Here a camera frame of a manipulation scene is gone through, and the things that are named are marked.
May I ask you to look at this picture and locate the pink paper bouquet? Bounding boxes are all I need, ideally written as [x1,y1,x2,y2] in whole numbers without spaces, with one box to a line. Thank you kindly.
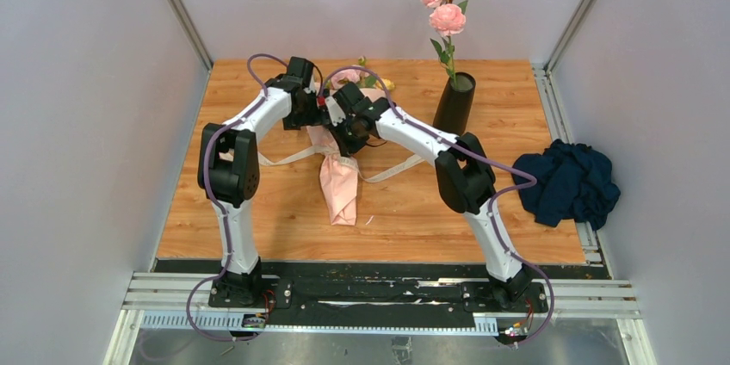
[306,69,396,226]

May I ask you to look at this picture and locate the cream printed ribbon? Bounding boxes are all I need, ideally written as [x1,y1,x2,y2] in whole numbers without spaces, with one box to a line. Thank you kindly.
[257,145,424,183]

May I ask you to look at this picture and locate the black cylindrical vase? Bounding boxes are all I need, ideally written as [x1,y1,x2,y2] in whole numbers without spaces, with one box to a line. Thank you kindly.
[432,72,476,135]

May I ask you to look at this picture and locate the pink rose stem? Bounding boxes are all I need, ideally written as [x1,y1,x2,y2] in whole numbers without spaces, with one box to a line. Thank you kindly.
[420,0,470,92]

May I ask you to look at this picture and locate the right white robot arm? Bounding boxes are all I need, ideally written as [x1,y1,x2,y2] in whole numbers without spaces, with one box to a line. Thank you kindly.
[317,84,531,312]

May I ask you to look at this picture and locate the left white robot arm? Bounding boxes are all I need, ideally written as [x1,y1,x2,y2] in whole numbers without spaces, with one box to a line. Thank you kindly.
[198,57,321,307]

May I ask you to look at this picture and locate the dark blue cloth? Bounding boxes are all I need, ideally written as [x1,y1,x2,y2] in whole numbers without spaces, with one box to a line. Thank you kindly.
[513,139,621,231]

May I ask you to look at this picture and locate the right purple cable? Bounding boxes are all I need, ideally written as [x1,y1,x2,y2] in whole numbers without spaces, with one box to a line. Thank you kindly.
[319,65,555,346]

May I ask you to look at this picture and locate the purple cable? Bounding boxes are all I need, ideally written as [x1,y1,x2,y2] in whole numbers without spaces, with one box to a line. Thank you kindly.
[185,53,289,343]
[319,65,555,346]

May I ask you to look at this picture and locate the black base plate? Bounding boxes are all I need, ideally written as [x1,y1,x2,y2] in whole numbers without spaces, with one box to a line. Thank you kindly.
[154,259,609,328]

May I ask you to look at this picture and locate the aluminium frame rail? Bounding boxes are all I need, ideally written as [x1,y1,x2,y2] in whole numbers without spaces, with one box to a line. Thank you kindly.
[105,273,656,364]

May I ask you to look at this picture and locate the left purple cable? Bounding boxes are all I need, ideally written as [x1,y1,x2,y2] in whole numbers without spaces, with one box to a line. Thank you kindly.
[185,53,289,343]

